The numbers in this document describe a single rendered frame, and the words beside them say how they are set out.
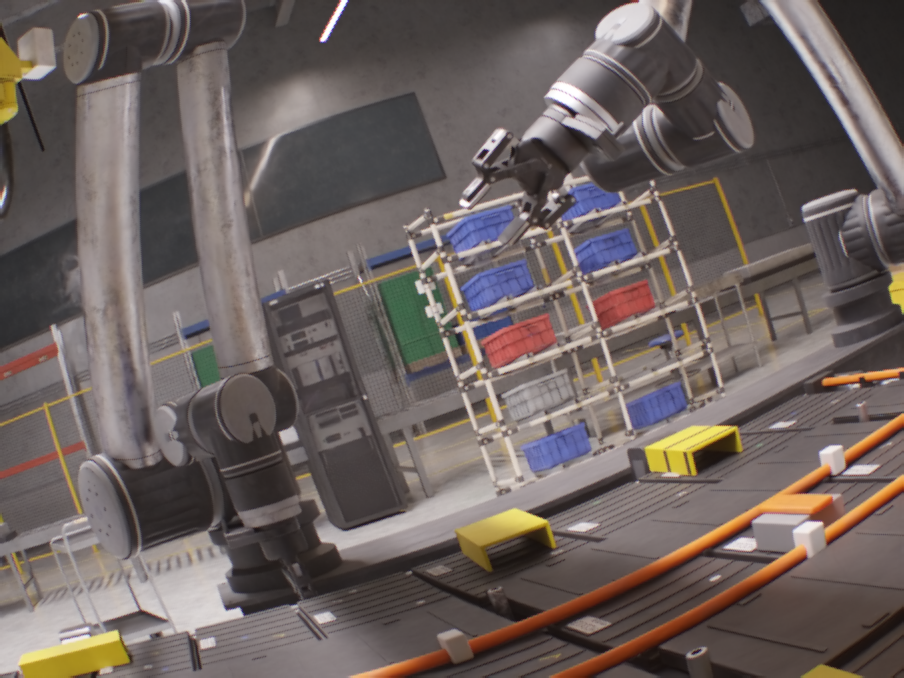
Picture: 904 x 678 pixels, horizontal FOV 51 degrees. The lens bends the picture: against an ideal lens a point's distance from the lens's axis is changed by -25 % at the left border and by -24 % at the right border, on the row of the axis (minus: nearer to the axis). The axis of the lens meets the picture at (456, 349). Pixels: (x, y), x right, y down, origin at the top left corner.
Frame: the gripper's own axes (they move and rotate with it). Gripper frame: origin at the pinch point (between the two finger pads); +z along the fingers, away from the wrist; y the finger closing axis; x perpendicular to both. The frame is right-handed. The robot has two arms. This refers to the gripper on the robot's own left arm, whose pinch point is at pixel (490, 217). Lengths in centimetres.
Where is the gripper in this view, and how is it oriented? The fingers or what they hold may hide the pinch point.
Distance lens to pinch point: 140.3
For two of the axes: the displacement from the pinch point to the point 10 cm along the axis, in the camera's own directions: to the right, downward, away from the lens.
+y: -6.2, -5.4, -5.7
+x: 4.5, 3.4, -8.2
